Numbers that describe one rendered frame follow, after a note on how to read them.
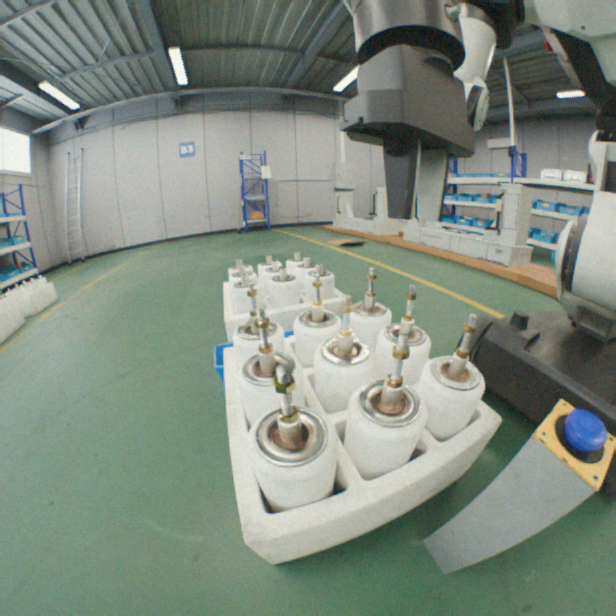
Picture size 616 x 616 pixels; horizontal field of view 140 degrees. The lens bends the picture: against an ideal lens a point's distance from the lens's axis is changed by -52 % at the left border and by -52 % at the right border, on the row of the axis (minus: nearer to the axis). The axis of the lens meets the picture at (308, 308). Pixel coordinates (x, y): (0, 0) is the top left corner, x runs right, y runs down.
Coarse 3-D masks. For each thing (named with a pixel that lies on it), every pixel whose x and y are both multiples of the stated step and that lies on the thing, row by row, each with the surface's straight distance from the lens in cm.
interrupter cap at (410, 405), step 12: (372, 384) 30; (360, 396) 28; (372, 396) 29; (408, 396) 30; (360, 408) 27; (372, 408) 27; (384, 408) 28; (396, 408) 28; (408, 408) 28; (420, 408) 29; (372, 420) 26; (384, 420) 27; (396, 420) 27; (408, 420) 27
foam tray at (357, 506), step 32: (224, 352) 52; (288, 352) 49; (416, 384) 43; (480, 416) 42; (416, 448) 37; (448, 448) 36; (480, 448) 46; (256, 480) 31; (352, 480) 30; (384, 480) 31; (416, 480) 32; (448, 480) 48; (256, 512) 30; (288, 512) 29; (320, 512) 29; (352, 512) 29; (384, 512) 38; (256, 544) 30; (288, 544) 33; (320, 544) 40
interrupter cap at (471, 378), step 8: (440, 360) 37; (448, 360) 38; (432, 368) 35; (440, 368) 36; (448, 368) 37; (472, 368) 38; (440, 376) 34; (448, 376) 35; (464, 376) 36; (472, 376) 36; (480, 376) 37; (448, 384) 33; (456, 384) 34; (464, 384) 34; (472, 384) 35
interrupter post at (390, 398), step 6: (384, 384) 27; (384, 390) 27; (390, 390) 26; (396, 390) 26; (402, 390) 27; (384, 396) 27; (390, 396) 27; (396, 396) 27; (384, 402) 28; (390, 402) 27; (396, 402) 28; (390, 408) 28
